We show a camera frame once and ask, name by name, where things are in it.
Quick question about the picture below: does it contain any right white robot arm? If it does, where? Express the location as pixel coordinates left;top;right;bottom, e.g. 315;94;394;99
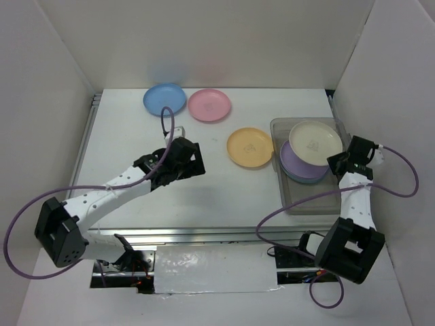
296;136;385;284

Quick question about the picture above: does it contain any clear plastic bin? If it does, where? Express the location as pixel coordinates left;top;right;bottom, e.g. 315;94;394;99
269;117;370;216

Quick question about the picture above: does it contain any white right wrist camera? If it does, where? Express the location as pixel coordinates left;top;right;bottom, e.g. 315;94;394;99
370;145;385;166

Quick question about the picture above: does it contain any cream plastic plate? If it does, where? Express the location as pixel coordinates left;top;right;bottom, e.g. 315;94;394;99
288;120;343;166

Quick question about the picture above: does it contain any blue plastic plate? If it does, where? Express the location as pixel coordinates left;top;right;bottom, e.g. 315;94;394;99
143;83;187;116

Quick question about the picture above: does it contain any white foam cover panel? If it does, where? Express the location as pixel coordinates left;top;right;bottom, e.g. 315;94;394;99
154;244;279;294

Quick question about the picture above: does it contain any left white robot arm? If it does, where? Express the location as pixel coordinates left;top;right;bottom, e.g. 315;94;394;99
35;137;205;271

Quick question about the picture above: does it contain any pink plastic plate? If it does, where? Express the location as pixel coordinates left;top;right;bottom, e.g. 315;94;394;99
188;88;232;123

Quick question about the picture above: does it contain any orange plastic plate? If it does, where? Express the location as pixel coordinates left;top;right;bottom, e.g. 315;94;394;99
226;127;274;168

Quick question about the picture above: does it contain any lilac plastic plate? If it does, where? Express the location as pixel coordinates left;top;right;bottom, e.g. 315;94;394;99
279;141;329;178

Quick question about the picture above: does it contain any white watermelon pattern plate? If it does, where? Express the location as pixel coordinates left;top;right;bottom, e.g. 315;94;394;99
285;172;327;184

